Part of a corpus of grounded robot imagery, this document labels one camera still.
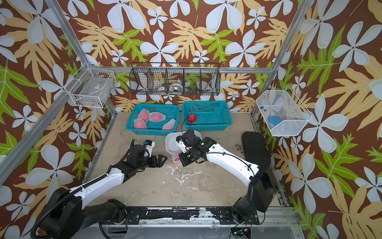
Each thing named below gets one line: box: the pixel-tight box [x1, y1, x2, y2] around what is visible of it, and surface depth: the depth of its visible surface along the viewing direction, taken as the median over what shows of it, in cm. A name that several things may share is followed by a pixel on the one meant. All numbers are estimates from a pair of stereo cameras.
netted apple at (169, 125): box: [161, 118, 176, 131], surface depth 105 cm
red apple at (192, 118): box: [188, 113, 197, 123], surface depth 113 cm
